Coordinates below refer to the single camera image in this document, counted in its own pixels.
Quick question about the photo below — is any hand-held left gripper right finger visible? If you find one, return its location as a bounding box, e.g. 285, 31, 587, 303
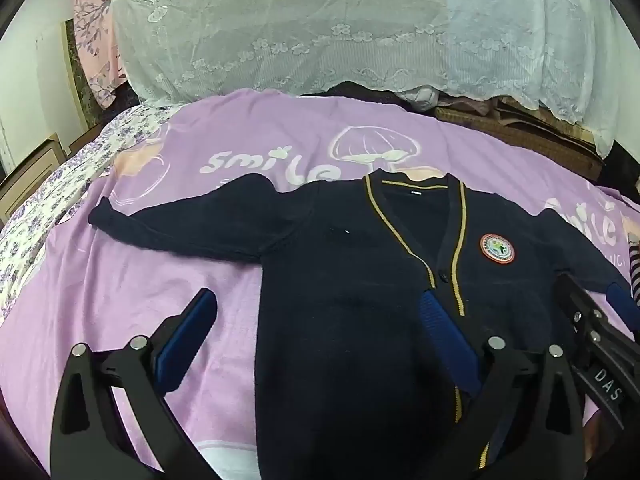
419, 290, 586, 480

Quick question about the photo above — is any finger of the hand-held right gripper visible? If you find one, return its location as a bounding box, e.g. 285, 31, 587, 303
555, 272, 608, 366
602, 282, 640, 341

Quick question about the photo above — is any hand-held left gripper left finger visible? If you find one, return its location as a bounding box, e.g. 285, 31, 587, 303
50, 287, 218, 480

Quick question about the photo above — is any navy blue cardigan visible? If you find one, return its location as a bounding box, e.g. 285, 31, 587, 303
89, 170, 636, 480

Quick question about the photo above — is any person's right forearm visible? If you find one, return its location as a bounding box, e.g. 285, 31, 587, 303
627, 232, 640, 308

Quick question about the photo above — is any purple printed blanket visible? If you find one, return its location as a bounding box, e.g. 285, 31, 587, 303
0, 87, 640, 480

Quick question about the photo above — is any brown woven mat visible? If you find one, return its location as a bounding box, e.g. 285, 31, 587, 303
435, 97, 608, 181

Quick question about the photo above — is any white purple floral bedsheet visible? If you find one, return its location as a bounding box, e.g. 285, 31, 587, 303
0, 105, 176, 321

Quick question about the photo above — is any white crumpled cloth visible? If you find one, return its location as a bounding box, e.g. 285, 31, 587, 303
404, 85, 442, 112

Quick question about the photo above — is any dark green patterned panel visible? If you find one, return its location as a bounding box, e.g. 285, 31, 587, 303
62, 20, 103, 131

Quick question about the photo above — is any pink floral cloth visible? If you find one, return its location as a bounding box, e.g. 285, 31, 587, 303
74, 0, 128, 108

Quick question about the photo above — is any white lace cloth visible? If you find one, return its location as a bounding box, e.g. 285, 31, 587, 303
107, 0, 640, 156

